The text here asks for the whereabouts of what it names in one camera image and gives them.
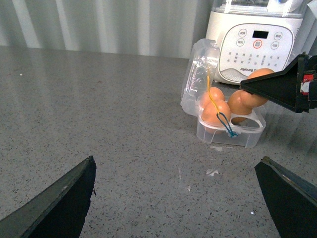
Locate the white Joyoung blender appliance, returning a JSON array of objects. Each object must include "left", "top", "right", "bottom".
[{"left": 206, "top": 0, "right": 308, "bottom": 85}]

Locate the brown egg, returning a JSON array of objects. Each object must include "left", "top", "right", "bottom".
[
  {"left": 201, "top": 99, "right": 231, "bottom": 134},
  {"left": 227, "top": 90, "right": 252, "bottom": 116},
  {"left": 241, "top": 68, "right": 274, "bottom": 108},
  {"left": 199, "top": 87, "right": 225, "bottom": 108}
]

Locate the clear plastic egg box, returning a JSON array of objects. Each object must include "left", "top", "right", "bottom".
[{"left": 180, "top": 39, "right": 266, "bottom": 148}]

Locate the blue rubber band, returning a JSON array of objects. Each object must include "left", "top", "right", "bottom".
[{"left": 216, "top": 112, "right": 238, "bottom": 138}]

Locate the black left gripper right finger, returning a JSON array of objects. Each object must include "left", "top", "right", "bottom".
[{"left": 255, "top": 156, "right": 317, "bottom": 238}]

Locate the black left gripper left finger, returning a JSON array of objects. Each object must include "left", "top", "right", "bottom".
[{"left": 0, "top": 156, "right": 96, "bottom": 238}]

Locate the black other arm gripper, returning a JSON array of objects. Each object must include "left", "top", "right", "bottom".
[{"left": 240, "top": 54, "right": 317, "bottom": 113}]

